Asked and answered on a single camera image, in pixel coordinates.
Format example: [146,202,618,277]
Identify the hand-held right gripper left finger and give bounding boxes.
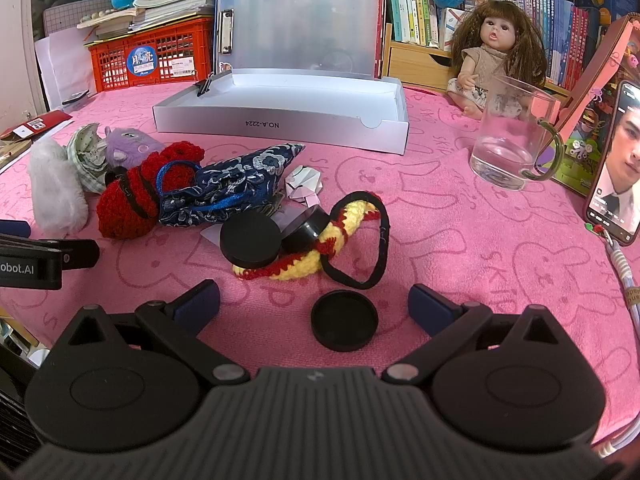
[52,280,251,386]

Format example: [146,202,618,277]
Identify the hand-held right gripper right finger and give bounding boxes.
[381,284,581,386]

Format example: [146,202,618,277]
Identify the white furry pouch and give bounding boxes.
[27,137,90,237]

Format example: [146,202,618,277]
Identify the red crochet pouch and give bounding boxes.
[96,142,206,240]

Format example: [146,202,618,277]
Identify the black round lid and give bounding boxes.
[310,290,380,352]
[219,211,283,268]

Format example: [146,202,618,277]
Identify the green checked cloth pouch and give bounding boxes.
[66,124,117,195]

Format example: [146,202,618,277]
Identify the yellow red crochet hair band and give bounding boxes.
[232,190,391,292]

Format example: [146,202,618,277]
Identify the purple plush toy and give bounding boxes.
[104,126,166,171]

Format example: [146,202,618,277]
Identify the blue brocade drawstring pouch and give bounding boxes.
[156,142,307,227]

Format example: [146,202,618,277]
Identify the black round jar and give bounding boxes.
[281,206,331,256]

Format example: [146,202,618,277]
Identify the pink white origami paper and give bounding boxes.
[284,164,323,206]

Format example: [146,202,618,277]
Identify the white cardboard box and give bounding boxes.
[152,67,410,155]

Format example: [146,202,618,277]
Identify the pink rabbit print blanket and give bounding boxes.
[0,77,640,461]

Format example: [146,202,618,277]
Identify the wooden board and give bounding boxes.
[0,137,33,171]

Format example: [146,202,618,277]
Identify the red envelope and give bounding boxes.
[0,111,74,140]

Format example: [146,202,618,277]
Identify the white paper sheets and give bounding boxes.
[35,27,96,111]

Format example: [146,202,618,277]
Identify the clear glass cup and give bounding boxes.
[469,75,566,192]

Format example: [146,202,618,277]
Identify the grey grid board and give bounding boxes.
[42,7,96,46]

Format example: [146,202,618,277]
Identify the red plastic crate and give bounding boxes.
[84,16,217,95]

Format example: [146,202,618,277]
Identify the smartphone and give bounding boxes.
[584,79,640,247]

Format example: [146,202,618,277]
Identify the wooden drawer organizer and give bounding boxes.
[381,22,571,106]

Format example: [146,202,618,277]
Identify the brown-haired baby doll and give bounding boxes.
[446,0,548,121]

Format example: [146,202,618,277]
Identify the pink toy box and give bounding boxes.
[552,14,640,196]

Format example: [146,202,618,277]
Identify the translucent plastic clipboard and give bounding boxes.
[215,0,387,82]

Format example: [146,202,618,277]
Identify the row of green white books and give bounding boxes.
[387,0,481,46]

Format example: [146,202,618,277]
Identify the row of blue books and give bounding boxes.
[490,0,606,91]

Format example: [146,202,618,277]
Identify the white phone lanyard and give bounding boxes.
[587,222,640,456]

